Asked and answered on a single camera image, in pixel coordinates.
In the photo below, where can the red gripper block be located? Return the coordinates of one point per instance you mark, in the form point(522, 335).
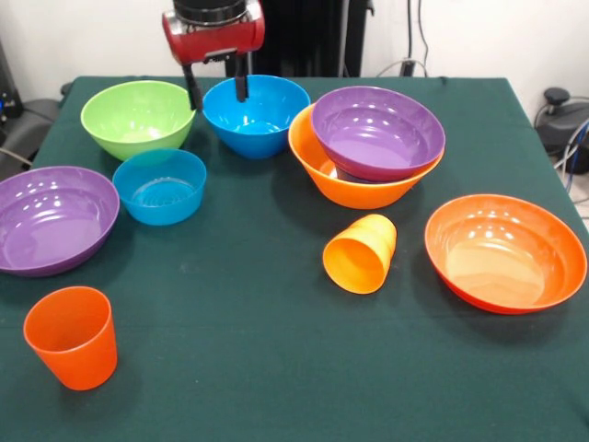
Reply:
point(216, 41)

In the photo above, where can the small translucent blue bowl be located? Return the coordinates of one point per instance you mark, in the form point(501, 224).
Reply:
point(156, 202)

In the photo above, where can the purple bowl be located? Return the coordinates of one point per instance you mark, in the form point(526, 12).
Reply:
point(50, 221)
point(377, 138)

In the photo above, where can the large orange bowl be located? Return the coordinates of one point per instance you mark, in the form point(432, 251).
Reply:
point(359, 193)

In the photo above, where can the orange cup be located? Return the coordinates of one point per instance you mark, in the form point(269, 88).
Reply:
point(359, 262)

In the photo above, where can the green bowl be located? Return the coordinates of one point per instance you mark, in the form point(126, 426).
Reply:
point(133, 115)

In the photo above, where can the black equipment box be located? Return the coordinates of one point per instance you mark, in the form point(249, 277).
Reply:
point(8, 92)

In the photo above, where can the dark green tablecloth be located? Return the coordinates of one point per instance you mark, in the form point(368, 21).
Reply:
point(276, 345)

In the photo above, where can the red cup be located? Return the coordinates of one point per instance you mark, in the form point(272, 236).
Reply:
point(73, 350)

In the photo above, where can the red shallow bowl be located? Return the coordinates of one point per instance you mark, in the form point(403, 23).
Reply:
point(501, 258)

